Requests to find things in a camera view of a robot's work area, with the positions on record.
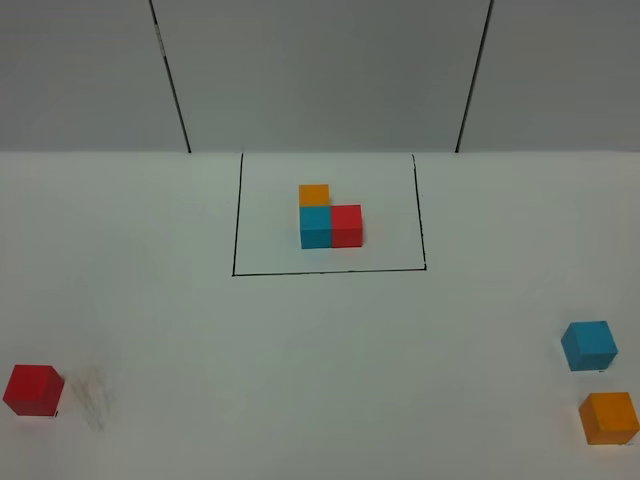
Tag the red template block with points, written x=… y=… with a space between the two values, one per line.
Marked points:
x=347 y=226

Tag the blue template block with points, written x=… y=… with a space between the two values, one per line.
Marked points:
x=315 y=227

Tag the orange template block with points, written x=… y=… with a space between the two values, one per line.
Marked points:
x=314 y=195

